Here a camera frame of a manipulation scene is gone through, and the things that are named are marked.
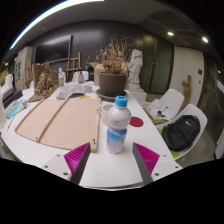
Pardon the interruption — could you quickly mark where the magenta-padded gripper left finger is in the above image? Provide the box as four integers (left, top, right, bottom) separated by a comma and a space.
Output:
41, 142, 92, 185

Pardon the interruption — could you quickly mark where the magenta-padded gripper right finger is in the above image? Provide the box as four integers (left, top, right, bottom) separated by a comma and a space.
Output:
132, 142, 184, 186

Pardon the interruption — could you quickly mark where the white blue-capped drink bottle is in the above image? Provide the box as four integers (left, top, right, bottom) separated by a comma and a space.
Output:
105, 95, 132, 155

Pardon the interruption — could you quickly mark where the flat round red coaster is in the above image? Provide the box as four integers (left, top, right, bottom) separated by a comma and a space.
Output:
129, 116, 145, 128

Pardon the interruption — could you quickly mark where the black backpack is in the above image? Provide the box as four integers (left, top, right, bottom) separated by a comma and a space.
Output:
161, 114, 201, 152

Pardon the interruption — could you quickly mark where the paper pile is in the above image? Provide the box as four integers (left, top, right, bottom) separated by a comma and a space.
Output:
143, 98, 173, 122

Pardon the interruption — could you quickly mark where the white mug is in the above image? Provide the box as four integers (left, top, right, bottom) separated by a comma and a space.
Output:
98, 103, 116, 127

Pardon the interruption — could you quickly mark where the white chair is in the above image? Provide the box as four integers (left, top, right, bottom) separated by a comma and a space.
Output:
156, 103, 208, 160
143, 88, 185, 126
71, 70, 90, 84

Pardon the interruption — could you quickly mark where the grey plant saucer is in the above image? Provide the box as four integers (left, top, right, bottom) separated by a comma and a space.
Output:
95, 89, 130, 102

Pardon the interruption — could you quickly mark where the printed newspaper sheet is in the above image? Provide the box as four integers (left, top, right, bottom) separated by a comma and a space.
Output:
55, 81, 94, 100

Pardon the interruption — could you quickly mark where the small white cup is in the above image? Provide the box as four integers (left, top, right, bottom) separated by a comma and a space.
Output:
83, 84, 94, 94

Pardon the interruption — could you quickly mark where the wooden figure sculpture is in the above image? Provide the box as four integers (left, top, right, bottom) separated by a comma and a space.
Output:
181, 74, 193, 111

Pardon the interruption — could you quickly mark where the colourful picture book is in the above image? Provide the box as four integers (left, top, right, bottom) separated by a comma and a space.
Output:
4, 99, 28, 118

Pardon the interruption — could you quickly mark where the green spray bottle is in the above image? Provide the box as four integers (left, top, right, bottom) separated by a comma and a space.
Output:
57, 70, 65, 88

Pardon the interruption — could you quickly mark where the dried plant in dark pot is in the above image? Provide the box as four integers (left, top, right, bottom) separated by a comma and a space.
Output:
87, 34, 134, 98

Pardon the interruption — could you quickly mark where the brown cardboard box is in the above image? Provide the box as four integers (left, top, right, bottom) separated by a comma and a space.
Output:
89, 61, 106, 87

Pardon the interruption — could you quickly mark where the black box stack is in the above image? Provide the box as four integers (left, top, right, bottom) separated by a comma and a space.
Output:
1, 88, 24, 109

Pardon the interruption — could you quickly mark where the wooden easel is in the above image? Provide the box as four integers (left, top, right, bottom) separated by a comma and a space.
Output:
65, 51, 83, 83

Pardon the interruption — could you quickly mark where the white plaster statue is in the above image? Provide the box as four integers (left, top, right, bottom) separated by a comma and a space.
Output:
127, 48, 148, 104

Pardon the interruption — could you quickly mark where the white cabinet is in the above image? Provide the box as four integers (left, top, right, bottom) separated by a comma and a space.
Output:
13, 45, 34, 91

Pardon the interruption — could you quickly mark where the long ceiling light strip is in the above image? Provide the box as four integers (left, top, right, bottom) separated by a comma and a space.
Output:
9, 0, 104, 51

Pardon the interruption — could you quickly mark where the black wall screen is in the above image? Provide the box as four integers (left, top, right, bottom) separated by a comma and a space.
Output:
34, 34, 73, 65

